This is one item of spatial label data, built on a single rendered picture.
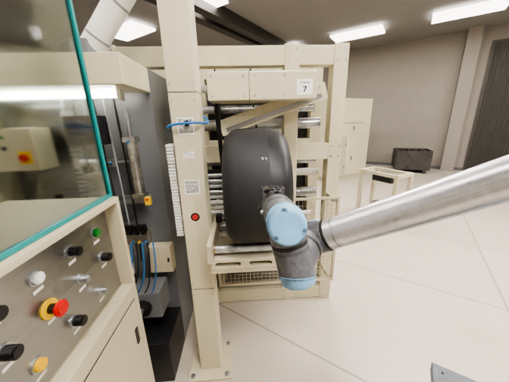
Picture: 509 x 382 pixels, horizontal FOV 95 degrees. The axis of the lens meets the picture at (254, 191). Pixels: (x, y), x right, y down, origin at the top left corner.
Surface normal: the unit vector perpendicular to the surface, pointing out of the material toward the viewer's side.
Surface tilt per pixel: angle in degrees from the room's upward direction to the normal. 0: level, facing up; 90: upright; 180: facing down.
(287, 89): 90
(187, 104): 90
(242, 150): 45
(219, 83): 90
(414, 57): 90
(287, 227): 78
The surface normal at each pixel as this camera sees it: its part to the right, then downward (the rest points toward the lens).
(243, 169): 0.04, -0.20
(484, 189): -0.59, 0.08
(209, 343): 0.06, 0.29
